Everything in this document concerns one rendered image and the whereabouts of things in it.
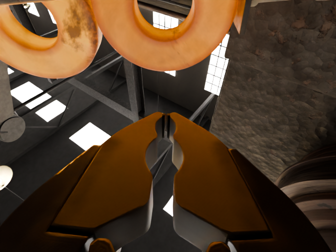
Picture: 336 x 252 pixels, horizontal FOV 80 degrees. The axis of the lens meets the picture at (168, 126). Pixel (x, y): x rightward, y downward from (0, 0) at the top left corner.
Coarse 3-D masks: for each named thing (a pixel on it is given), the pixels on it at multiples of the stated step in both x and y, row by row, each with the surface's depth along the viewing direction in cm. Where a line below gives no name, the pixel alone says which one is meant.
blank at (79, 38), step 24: (72, 0) 21; (0, 24) 23; (72, 24) 23; (96, 24) 23; (0, 48) 25; (24, 48) 25; (48, 48) 25; (72, 48) 25; (96, 48) 25; (48, 72) 27; (72, 72) 27
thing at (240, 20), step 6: (240, 0) 20; (246, 0) 19; (240, 6) 20; (246, 6) 19; (240, 12) 20; (246, 12) 19; (234, 18) 22; (240, 18) 20; (246, 18) 20; (240, 24) 20; (246, 24) 20; (240, 30) 21
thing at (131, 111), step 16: (16, 16) 667; (32, 32) 727; (128, 64) 470; (48, 80) 869; (80, 80) 704; (128, 80) 510; (96, 96) 693; (112, 96) 653; (128, 112) 627; (144, 112) 609
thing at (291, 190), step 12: (300, 168) 48; (312, 168) 44; (324, 168) 42; (288, 180) 49; (300, 180) 43; (312, 180) 41; (324, 180) 39; (288, 192) 47; (300, 192) 45; (312, 192) 43; (324, 192) 41
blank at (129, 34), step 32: (96, 0) 21; (128, 0) 21; (192, 0) 23; (224, 0) 21; (128, 32) 23; (160, 32) 25; (192, 32) 23; (224, 32) 23; (160, 64) 26; (192, 64) 26
